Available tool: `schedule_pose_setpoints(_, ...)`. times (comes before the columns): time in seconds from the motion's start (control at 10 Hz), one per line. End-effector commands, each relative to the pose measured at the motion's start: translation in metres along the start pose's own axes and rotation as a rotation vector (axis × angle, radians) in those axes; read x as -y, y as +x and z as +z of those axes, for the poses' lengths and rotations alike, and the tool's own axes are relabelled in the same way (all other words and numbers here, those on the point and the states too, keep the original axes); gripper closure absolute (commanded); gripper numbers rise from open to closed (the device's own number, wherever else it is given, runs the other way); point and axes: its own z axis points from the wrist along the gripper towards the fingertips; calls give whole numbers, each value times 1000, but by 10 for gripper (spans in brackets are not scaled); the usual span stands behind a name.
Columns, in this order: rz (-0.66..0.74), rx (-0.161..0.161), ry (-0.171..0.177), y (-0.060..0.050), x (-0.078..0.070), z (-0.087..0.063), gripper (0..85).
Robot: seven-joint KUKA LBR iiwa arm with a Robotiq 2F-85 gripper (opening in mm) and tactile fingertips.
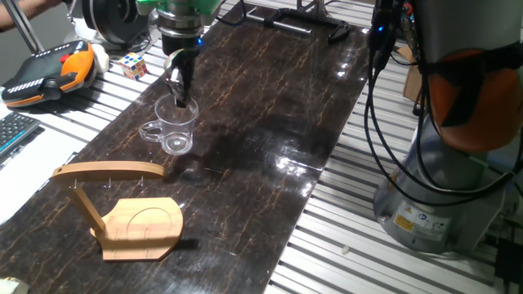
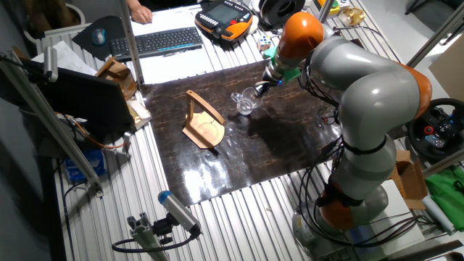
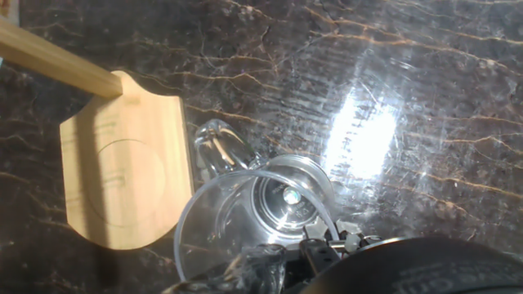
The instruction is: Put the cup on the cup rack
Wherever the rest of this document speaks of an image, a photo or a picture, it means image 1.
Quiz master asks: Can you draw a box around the large white paper sheet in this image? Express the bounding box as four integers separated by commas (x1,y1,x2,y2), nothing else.
0,104,89,225

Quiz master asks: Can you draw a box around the black orange teach pendant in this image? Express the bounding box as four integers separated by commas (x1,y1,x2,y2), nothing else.
1,39,98,109

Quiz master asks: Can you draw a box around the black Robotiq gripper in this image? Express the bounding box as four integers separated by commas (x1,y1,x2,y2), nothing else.
161,34,204,109

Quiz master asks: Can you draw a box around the black computer keyboard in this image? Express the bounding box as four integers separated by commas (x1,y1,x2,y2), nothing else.
0,111,42,158

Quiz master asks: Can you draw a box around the aluminium frame bar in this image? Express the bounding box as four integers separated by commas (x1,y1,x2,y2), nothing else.
2,0,45,54

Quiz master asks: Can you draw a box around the black round spool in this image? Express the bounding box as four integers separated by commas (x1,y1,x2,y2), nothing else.
81,0,150,46

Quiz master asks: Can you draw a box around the silver metal stand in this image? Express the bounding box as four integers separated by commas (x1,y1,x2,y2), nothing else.
296,0,332,20

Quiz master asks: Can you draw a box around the Rubik's cube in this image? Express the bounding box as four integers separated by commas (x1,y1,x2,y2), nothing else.
118,51,149,81

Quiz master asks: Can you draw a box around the black C-clamp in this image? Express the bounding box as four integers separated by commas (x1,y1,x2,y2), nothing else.
244,7,351,45

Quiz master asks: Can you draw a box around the person's bare forearm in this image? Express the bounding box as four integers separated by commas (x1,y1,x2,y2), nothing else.
0,0,62,33

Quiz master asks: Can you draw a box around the white cardboard packet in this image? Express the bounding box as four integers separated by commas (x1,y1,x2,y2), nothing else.
0,276,30,294

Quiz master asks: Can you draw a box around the clear plastic cup with handle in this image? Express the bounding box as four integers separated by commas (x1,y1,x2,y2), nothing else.
138,92,200,157

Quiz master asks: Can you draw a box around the wooden cup rack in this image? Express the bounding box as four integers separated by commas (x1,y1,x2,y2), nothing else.
51,160,185,262

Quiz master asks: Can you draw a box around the dark marble pattern mat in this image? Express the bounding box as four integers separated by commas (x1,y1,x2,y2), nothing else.
0,2,371,294

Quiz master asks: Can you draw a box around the open brown cardboard box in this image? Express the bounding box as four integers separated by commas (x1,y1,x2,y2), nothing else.
402,42,426,103

